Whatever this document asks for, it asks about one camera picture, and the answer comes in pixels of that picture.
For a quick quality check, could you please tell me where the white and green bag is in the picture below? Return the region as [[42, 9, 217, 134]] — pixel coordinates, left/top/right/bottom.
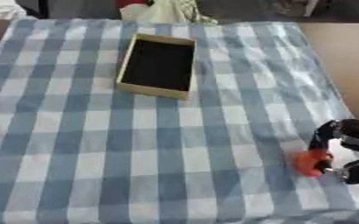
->
[[119, 0, 220, 26]]

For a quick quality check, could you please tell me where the white cloth bundle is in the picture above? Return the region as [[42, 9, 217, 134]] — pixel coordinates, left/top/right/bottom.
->
[[0, 0, 32, 21]]

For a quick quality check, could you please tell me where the tan cardboard box black inside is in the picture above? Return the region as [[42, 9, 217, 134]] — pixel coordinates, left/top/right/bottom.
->
[[113, 32, 198, 101]]

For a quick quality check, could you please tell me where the red object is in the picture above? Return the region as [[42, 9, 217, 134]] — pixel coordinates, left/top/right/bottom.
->
[[113, 0, 152, 9]]

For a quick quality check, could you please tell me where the orange toy block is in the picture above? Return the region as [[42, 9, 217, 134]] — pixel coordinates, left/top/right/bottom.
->
[[294, 148, 336, 178]]

